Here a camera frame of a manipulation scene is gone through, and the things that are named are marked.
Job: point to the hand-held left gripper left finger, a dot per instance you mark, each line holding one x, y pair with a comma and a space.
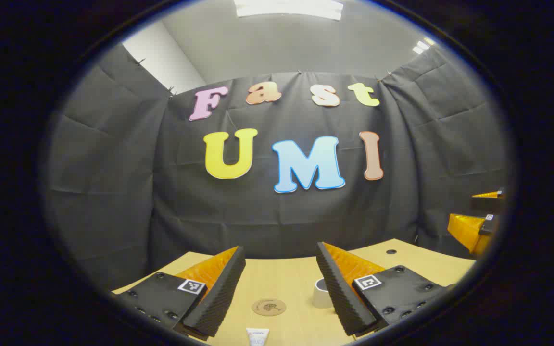
219, 298

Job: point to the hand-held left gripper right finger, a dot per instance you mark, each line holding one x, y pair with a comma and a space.
342, 298

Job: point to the black backdrop cloth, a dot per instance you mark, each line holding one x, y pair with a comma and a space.
258, 211

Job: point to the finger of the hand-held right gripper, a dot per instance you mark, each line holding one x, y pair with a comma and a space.
469, 230
491, 201

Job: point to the wooden desktop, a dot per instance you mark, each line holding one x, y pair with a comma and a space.
282, 283

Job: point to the white toothpaste tube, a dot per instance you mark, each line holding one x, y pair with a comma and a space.
258, 336

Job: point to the round cork coaster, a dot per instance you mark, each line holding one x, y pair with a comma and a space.
268, 307

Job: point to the large ceiling light panel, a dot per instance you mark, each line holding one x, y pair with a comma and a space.
289, 8

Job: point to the small ceiling light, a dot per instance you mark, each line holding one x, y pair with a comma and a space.
422, 45

